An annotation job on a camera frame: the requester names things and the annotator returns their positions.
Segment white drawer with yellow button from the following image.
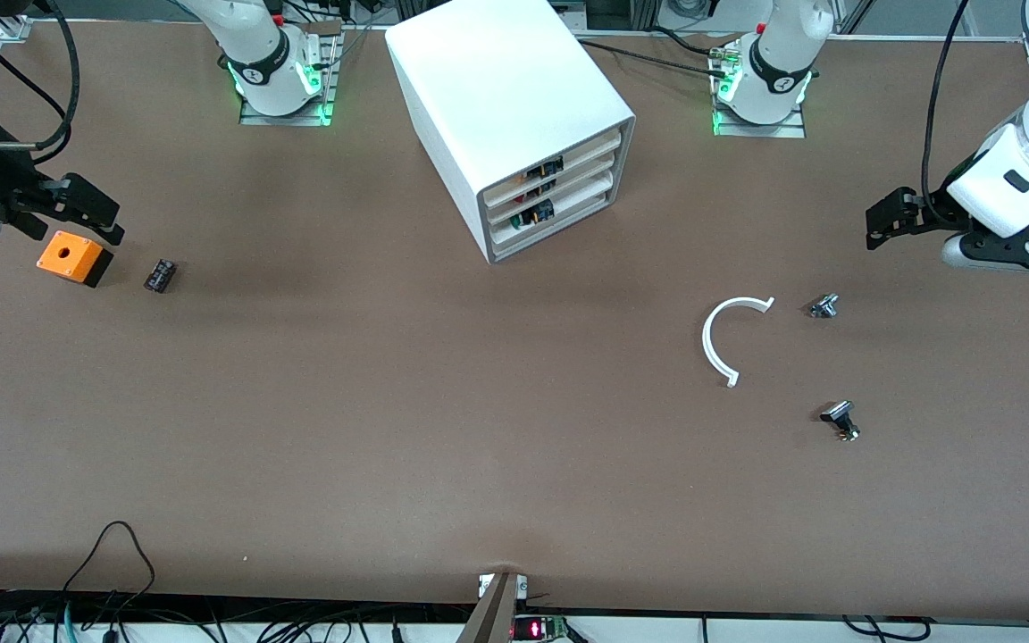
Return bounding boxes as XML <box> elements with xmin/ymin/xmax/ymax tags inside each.
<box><xmin>481</xmin><ymin>128</ymin><xmax>624</xmax><ymax>205</ymax></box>

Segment black button with brass contacts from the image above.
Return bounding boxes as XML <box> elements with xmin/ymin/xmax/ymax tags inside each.
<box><xmin>820</xmin><ymin>401</ymin><xmax>862</xmax><ymax>442</ymax></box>

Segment white drawer with red button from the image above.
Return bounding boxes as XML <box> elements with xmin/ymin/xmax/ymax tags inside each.
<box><xmin>484</xmin><ymin>154</ymin><xmax>620</xmax><ymax>224</ymax></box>

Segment white drawer with black button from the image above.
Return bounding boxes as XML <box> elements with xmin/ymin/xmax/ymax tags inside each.
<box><xmin>488</xmin><ymin>176</ymin><xmax>615</xmax><ymax>246</ymax></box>

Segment white drawer cabinet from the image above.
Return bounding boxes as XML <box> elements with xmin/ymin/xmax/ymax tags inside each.
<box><xmin>385</xmin><ymin>0</ymin><xmax>637</xmax><ymax>265</ymax></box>

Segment orange box with black base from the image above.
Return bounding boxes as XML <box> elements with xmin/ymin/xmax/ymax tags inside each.
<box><xmin>37</xmin><ymin>230</ymin><xmax>114</xmax><ymax>288</ymax></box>

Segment small board with red display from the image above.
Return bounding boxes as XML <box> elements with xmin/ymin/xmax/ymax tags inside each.
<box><xmin>513</xmin><ymin>614</ymin><xmax>573</xmax><ymax>642</ymax></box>

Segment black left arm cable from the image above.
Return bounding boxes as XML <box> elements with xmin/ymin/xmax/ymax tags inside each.
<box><xmin>922</xmin><ymin>0</ymin><xmax>971</xmax><ymax>220</ymax></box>

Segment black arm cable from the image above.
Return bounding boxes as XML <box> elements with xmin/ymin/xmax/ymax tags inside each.
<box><xmin>922</xmin><ymin>0</ymin><xmax>971</xmax><ymax>220</ymax></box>
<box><xmin>0</xmin><ymin>0</ymin><xmax>80</xmax><ymax>166</ymax></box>

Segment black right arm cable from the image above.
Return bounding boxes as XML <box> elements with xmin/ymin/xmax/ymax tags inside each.
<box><xmin>0</xmin><ymin>0</ymin><xmax>80</xmax><ymax>166</ymax></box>

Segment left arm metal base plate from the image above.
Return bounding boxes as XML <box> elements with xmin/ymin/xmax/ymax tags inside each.
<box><xmin>712</xmin><ymin>45</ymin><xmax>807</xmax><ymax>138</ymax></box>

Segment white open plastic ring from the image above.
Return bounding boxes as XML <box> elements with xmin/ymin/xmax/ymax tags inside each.
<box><xmin>702</xmin><ymin>296</ymin><xmax>776</xmax><ymax>388</ymax></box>

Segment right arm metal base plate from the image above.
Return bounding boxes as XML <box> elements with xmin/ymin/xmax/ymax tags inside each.
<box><xmin>239</xmin><ymin>20</ymin><xmax>343</xmax><ymax>127</ymax></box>

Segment black cable behind cabinet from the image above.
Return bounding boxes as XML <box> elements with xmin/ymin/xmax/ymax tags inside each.
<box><xmin>573</xmin><ymin>27</ymin><xmax>748</xmax><ymax>72</ymax></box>

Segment looped black cable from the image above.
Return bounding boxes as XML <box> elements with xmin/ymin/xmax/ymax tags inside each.
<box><xmin>63</xmin><ymin>521</ymin><xmax>156</xmax><ymax>595</ymax></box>

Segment tangled black cable bundle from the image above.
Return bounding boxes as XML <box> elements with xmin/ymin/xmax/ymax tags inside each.
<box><xmin>0</xmin><ymin>588</ymin><xmax>462</xmax><ymax>643</ymax></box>

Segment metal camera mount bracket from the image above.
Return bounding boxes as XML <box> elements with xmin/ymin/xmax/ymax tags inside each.
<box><xmin>458</xmin><ymin>572</ymin><xmax>529</xmax><ymax>643</ymax></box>

